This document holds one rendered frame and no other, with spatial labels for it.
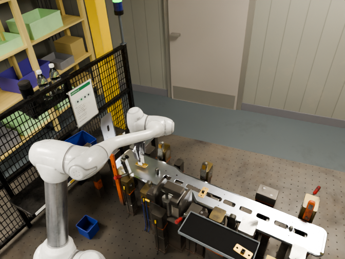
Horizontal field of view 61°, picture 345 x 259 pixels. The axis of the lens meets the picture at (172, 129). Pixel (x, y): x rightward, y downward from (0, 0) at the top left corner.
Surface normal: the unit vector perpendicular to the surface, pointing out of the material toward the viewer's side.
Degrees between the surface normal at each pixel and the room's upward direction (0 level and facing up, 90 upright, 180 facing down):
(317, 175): 0
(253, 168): 0
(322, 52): 90
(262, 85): 90
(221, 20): 90
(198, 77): 90
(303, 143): 0
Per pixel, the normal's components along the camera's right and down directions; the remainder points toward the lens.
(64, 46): -0.43, 0.57
